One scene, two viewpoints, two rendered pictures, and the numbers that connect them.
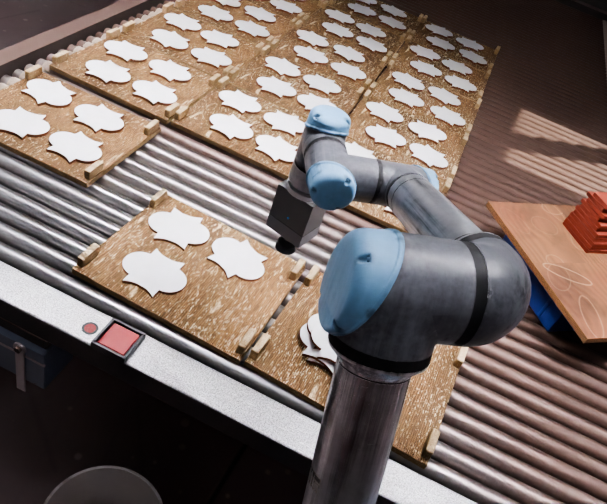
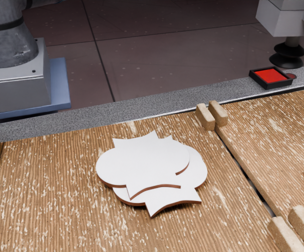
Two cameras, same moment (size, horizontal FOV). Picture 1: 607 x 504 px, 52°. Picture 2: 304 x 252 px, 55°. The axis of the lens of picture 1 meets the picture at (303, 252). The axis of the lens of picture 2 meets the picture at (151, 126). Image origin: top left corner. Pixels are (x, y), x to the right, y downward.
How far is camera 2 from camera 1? 1.38 m
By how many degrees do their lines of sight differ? 97
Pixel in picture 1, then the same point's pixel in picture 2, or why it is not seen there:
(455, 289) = not seen: outside the picture
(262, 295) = (274, 167)
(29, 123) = not seen: outside the picture
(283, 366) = (174, 126)
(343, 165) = not seen: outside the picture
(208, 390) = (196, 93)
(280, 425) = (134, 106)
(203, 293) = (299, 127)
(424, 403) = (11, 198)
